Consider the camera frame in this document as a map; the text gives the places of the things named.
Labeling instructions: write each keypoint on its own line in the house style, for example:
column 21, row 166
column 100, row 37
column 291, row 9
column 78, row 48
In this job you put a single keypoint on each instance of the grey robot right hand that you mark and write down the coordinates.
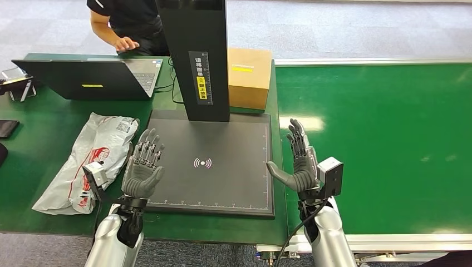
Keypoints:
column 304, row 173

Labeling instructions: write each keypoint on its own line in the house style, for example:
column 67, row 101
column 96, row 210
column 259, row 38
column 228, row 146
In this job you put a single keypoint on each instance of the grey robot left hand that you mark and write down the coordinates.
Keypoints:
column 142, row 177

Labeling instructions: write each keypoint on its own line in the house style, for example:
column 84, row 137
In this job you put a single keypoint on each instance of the white plastic mailer package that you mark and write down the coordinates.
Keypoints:
column 96, row 147

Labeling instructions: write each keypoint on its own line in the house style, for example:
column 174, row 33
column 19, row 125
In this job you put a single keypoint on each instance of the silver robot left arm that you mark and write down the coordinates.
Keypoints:
column 107, row 243

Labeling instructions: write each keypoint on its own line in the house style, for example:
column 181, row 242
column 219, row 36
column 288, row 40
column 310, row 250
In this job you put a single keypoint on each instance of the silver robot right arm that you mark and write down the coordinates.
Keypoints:
column 330, row 239

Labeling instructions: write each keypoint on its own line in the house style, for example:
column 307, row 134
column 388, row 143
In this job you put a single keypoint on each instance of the black scanning machine with column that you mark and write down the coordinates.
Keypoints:
column 228, row 147

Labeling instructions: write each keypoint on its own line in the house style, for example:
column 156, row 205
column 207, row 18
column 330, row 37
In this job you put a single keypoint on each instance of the brown cardboard box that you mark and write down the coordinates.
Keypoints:
column 249, row 77

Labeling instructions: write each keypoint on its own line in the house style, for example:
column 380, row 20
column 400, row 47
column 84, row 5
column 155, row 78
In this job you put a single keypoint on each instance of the green conveyor belt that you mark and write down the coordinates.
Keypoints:
column 405, row 110

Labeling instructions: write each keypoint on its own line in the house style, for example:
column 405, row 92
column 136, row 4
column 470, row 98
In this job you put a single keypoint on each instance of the dark laptop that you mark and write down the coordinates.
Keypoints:
column 92, row 79

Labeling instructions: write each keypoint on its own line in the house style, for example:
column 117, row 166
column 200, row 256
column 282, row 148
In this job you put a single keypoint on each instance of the person's hand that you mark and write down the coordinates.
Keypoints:
column 126, row 44

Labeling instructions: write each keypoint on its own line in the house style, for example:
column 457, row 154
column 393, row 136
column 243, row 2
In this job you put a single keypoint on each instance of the black rounded object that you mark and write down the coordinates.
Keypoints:
column 3, row 154

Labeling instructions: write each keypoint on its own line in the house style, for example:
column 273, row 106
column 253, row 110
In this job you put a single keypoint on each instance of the flat black phone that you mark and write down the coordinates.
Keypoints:
column 7, row 128

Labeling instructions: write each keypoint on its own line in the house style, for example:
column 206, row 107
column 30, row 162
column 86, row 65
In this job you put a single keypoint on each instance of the device on small stand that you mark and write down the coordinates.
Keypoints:
column 16, row 83

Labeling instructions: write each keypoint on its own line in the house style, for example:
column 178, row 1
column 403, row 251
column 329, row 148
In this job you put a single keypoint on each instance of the person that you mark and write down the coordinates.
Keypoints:
column 129, row 14

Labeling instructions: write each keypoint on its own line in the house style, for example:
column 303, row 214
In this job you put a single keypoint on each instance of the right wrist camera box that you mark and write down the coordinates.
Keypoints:
column 332, row 175

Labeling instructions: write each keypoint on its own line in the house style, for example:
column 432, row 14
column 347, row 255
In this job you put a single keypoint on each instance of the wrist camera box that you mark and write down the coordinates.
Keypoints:
column 332, row 175
column 96, row 175

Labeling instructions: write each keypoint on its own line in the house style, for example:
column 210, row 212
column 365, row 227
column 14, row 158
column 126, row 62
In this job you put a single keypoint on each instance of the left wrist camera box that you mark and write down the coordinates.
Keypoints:
column 96, row 175

